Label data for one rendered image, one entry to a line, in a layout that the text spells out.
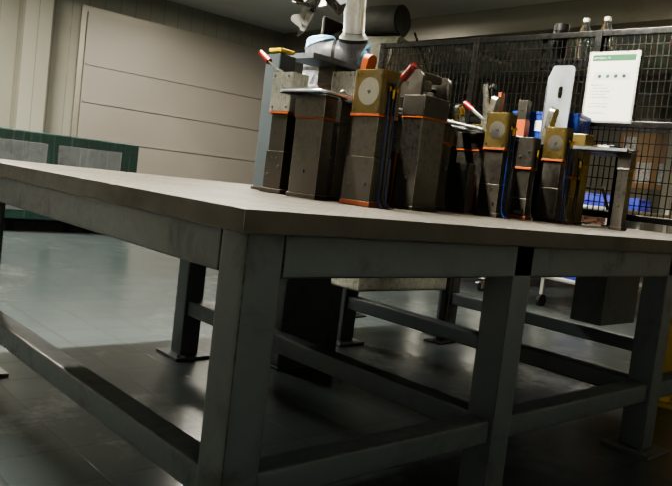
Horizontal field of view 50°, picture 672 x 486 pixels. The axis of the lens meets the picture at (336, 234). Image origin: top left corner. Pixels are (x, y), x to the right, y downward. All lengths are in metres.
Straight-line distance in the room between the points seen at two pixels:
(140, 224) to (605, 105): 2.35
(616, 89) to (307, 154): 1.73
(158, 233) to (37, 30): 7.76
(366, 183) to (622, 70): 1.75
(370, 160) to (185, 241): 0.70
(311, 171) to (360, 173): 0.16
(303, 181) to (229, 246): 0.82
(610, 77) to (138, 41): 7.29
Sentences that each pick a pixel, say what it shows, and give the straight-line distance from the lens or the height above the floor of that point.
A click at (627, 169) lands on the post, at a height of 0.93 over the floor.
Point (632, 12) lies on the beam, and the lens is 7.59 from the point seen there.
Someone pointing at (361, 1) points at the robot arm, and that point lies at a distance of 2.92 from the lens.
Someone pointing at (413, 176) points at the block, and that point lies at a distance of 2.09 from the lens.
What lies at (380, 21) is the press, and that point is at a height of 2.47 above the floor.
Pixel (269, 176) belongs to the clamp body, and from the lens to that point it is 2.19.
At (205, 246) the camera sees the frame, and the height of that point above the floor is 0.62.
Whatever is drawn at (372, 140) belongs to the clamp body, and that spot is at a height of 0.87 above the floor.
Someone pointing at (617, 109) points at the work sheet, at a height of 1.20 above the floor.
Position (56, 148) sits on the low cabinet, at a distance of 6.91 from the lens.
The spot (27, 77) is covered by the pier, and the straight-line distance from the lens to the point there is 9.06.
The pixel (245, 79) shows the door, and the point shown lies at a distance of 10.60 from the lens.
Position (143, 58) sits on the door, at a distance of 9.81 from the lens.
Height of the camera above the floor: 0.76
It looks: 4 degrees down
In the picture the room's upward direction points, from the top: 7 degrees clockwise
